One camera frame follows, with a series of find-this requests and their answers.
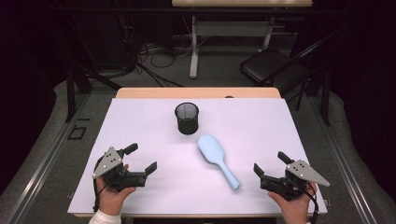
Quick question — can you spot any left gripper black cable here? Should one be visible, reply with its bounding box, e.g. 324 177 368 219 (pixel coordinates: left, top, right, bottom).
92 157 108 214

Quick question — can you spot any black mesh pen cup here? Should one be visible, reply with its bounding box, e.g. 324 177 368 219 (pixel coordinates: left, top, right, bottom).
174 102 200 135

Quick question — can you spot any black folding chair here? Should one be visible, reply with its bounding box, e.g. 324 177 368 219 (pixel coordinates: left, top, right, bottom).
239 29 344 111

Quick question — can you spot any metal floor rail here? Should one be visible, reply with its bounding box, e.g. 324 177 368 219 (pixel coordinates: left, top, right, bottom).
312 92 378 224
5 92 92 224

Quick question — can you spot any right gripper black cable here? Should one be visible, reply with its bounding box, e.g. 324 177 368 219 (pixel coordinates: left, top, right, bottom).
305 183 320 224

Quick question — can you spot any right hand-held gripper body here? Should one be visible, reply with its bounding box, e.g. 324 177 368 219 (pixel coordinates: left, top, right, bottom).
260 159 332 202

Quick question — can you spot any white table mat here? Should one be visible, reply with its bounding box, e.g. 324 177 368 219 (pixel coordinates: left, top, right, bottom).
67 97 329 216

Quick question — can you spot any person's left hand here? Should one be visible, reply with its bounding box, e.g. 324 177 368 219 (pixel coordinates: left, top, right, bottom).
95 176 137 217

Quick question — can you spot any white-framed wooden desk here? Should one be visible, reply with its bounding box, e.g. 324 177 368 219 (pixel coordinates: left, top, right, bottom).
171 0 314 79

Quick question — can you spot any person's right hand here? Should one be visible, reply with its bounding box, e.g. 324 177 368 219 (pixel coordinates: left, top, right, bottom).
267 182 318 224

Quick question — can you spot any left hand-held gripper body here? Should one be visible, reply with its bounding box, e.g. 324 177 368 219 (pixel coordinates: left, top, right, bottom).
92 146 148 192

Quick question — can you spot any light blue hairbrush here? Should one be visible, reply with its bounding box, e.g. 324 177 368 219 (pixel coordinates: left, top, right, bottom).
197 133 242 191

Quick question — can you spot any black metal stand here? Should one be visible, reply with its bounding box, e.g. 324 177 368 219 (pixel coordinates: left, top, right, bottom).
319 68 332 127
64 60 123 124

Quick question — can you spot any bundle of floor cables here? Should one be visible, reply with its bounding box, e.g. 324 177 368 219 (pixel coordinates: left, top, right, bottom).
122 15 195 89

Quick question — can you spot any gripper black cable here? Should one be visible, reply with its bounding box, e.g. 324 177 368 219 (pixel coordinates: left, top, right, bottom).
305 183 320 224
92 157 108 214

